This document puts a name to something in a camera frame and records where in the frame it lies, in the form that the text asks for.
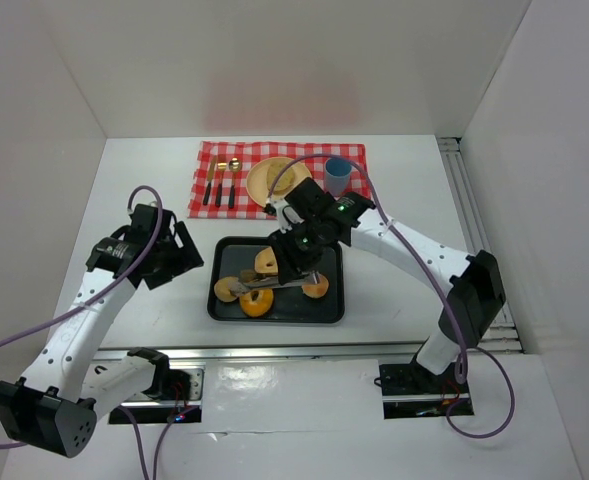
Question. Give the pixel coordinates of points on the aluminium rail front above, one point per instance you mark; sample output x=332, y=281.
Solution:
x=292, y=351

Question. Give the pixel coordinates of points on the metal tongs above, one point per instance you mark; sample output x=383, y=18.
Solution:
x=250, y=280

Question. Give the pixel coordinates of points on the red checkered cloth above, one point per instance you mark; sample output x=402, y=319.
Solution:
x=250, y=154

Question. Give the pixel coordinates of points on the black baking tray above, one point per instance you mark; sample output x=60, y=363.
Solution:
x=291, y=306

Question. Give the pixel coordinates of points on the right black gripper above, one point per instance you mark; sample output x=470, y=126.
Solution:
x=294, y=261

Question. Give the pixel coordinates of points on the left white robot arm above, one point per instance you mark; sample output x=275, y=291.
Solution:
x=57, y=401

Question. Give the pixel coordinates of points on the blue cup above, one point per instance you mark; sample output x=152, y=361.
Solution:
x=337, y=173

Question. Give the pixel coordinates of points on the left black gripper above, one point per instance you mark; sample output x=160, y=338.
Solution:
x=172, y=255

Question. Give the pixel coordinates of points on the speckled oval bread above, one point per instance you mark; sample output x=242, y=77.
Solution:
x=280, y=176

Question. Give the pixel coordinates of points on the beige plate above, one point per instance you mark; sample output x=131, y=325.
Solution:
x=256, y=181

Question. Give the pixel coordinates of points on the orange glazed donut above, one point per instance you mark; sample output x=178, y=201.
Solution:
x=256, y=303

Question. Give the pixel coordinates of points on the gold fork black handle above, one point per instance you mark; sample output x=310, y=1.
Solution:
x=221, y=169

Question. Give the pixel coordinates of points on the gold knife black handle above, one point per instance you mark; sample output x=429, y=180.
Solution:
x=209, y=178

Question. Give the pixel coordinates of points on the small round muffin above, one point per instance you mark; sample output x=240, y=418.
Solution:
x=225, y=289

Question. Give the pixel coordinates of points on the small round bun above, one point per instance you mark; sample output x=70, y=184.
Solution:
x=317, y=290

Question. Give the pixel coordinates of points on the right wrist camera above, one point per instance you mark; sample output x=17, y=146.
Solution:
x=284, y=213

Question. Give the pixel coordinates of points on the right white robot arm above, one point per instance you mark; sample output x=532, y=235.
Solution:
x=469, y=285

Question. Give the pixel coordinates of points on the large pale bagel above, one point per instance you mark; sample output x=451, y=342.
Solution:
x=265, y=263

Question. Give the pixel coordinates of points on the gold spoon black handle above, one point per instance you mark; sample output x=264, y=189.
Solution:
x=235, y=167

